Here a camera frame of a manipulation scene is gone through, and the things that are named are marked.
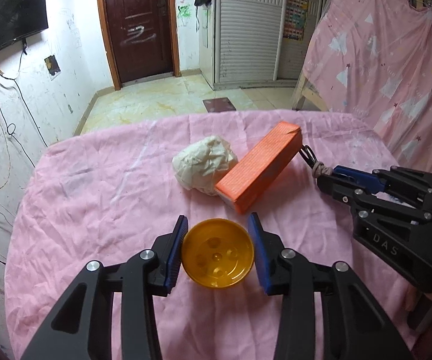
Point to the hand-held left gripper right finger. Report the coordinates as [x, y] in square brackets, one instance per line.
[258, 249]

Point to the orange cardboard box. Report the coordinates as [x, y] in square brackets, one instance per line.
[259, 168]

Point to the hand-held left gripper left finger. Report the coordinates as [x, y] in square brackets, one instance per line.
[174, 249]

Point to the brown door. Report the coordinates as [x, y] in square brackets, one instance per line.
[139, 26]

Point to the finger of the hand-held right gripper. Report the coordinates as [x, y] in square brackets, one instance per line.
[338, 189]
[354, 175]

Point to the white paper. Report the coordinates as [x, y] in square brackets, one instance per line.
[204, 165]

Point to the wooden bed frame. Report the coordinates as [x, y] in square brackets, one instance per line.
[306, 92]

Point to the white louvered wardrobe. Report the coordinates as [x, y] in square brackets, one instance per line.
[249, 26]

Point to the dark red floor scale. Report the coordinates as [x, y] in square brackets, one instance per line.
[219, 105]

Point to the colourful wardrobe poster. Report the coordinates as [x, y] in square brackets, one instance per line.
[295, 15]

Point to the pink bed curtain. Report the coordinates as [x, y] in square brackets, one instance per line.
[381, 63]

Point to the orange plastic bowl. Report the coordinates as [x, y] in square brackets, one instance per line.
[218, 255]

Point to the pink tablecloth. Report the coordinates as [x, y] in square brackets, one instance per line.
[107, 202]

